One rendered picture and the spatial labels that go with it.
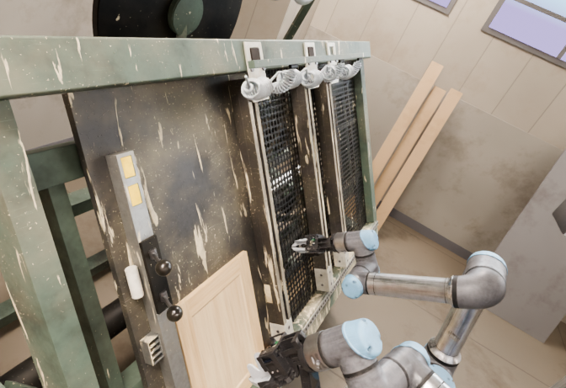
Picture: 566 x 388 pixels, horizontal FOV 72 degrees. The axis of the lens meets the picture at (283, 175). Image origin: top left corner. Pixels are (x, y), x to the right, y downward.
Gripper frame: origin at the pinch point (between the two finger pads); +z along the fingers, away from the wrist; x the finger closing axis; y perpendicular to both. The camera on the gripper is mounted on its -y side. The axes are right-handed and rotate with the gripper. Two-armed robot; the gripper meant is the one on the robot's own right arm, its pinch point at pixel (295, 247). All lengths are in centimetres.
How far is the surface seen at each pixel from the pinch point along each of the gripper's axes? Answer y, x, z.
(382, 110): -270, -170, 39
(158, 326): 67, 23, 2
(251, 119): 42, -40, -10
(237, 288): 30.7, 15.2, 5.5
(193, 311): 53, 21, 4
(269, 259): 17.2, 5.5, 1.5
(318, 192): -18.6, -25.8, -2.7
